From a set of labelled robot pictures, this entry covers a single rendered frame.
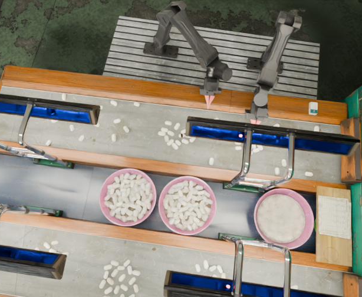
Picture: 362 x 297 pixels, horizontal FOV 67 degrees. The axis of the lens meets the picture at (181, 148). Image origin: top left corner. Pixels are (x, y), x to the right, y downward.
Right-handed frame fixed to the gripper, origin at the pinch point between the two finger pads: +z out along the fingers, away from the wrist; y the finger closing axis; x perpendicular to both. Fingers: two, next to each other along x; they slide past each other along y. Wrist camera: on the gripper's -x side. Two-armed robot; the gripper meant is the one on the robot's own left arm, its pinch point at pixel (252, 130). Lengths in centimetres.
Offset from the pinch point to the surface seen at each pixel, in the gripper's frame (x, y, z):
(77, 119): -28, -72, -6
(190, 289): -65, -22, 31
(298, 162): -1.2, 24.4, 13.2
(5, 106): -28, -101, -8
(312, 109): 12.5, 28.9, -10.0
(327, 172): -3.1, 38.4, 15.4
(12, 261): -65, -80, 31
